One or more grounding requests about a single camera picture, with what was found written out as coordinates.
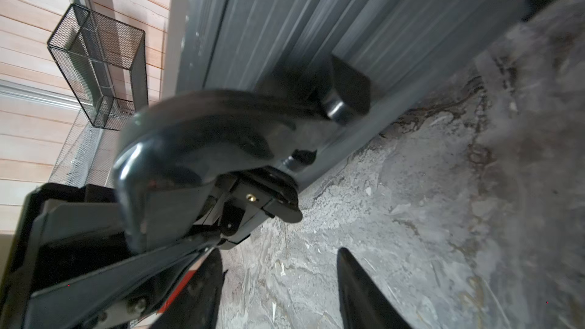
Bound white wire mesh shelf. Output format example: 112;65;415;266
49;111;120;188

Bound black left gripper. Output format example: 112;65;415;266
1;184;219;328

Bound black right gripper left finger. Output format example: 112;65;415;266
148;248;224;328

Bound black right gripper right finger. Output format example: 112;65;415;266
337;248;411;329

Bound dark grey poker case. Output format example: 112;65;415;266
113;0;534;254

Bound black mesh wall basket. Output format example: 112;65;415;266
47;4;149;131

